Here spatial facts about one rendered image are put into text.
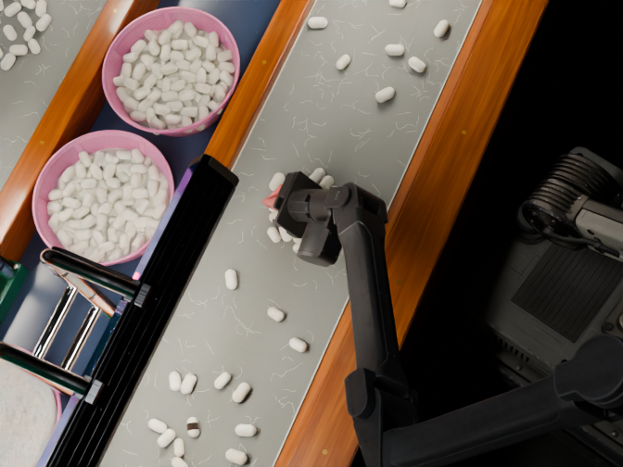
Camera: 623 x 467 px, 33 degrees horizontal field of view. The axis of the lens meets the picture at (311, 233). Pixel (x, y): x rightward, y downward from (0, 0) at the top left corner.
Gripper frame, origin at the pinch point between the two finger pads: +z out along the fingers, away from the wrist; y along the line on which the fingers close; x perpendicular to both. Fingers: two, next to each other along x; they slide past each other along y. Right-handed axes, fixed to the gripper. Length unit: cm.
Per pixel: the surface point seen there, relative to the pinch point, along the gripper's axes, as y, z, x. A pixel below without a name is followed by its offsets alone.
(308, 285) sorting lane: 11.0, -8.2, 9.6
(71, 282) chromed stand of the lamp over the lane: 29.7, -0.9, -28.1
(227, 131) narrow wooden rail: -10.5, 9.9, -8.0
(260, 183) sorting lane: -3.8, 4.2, -0.3
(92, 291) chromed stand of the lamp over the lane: 28.6, 4.0, -21.6
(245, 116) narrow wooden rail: -14.4, 8.4, -6.9
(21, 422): 52, 23, -12
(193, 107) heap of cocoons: -13.5, 18.4, -11.8
